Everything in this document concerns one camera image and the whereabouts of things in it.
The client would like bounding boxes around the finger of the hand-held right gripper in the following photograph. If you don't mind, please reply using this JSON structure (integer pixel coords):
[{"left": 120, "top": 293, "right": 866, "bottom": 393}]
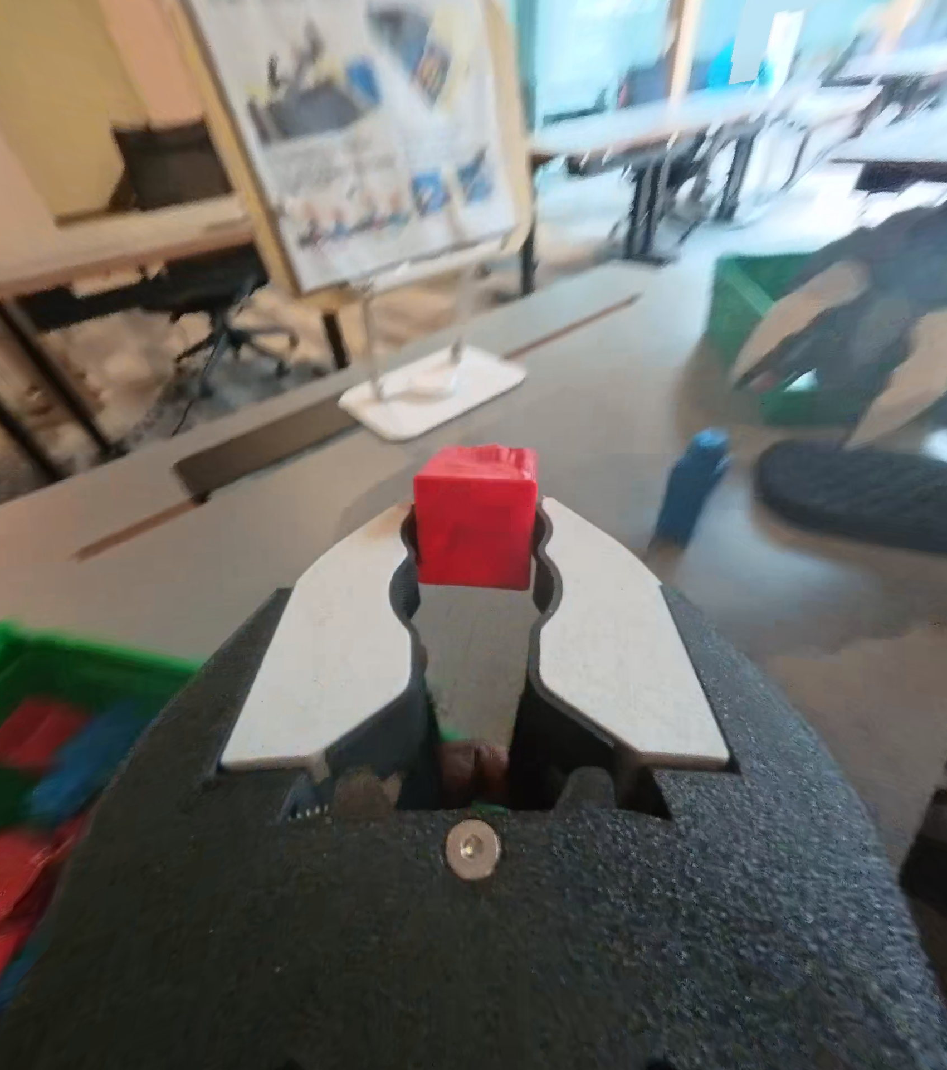
[
  {"left": 728, "top": 261, "right": 870, "bottom": 393},
  {"left": 845, "top": 304, "right": 947, "bottom": 453}
]

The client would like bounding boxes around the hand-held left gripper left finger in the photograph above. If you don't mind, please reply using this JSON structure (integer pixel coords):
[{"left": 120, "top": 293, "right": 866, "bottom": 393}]
[{"left": 219, "top": 502, "right": 435, "bottom": 772}]

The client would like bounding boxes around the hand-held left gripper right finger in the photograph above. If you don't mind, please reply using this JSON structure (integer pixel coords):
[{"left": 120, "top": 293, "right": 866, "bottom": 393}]
[{"left": 526, "top": 497, "right": 732, "bottom": 772}]

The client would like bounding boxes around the blue building block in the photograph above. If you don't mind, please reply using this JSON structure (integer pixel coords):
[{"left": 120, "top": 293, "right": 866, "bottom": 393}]
[{"left": 651, "top": 427, "right": 734, "bottom": 551}]

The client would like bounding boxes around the red building block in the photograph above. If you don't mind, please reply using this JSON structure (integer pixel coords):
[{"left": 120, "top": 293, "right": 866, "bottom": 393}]
[{"left": 412, "top": 446, "right": 540, "bottom": 591}]

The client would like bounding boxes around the green plastic bin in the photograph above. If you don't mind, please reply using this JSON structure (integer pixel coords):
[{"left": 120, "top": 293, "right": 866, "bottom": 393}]
[
  {"left": 711, "top": 252, "right": 856, "bottom": 426},
  {"left": 0, "top": 620, "right": 206, "bottom": 1070}
]

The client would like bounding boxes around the black textured oval pad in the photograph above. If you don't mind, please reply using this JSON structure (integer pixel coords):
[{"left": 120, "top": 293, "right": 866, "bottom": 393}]
[{"left": 755, "top": 438, "right": 947, "bottom": 560}]

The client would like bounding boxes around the light table with black legs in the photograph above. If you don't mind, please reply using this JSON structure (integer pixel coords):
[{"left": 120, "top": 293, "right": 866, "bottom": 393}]
[{"left": 527, "top": 82, "right": 889, "bottom": 265}]

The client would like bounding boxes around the white board stand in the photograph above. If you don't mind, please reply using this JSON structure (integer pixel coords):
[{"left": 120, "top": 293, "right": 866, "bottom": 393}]
[{"left": 337, "top": 251, "right": 529, "bottom": 442}]

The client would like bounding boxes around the black swivel office chair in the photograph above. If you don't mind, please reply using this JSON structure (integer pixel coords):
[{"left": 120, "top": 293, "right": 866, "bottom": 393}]
[{"left": 143, "top": 262, "right": 301, "bottom": 399}]

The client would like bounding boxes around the wooden table with black legs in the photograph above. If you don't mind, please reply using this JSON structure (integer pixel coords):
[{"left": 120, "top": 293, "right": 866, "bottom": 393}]
[{"left": 0, "top": 204, "right": 276, "bottom": 483}]

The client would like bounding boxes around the dark office chair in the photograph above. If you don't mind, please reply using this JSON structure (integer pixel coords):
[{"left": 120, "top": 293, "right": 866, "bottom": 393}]
[{"left": 109, "top": 120, "right": 234, "bottom": 216}]

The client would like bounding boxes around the instruction board with wooden frame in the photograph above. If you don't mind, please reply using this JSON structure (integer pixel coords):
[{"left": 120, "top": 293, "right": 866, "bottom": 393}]
[{"left": 177, "top": 0, "right": 535, "bottom": 296}]

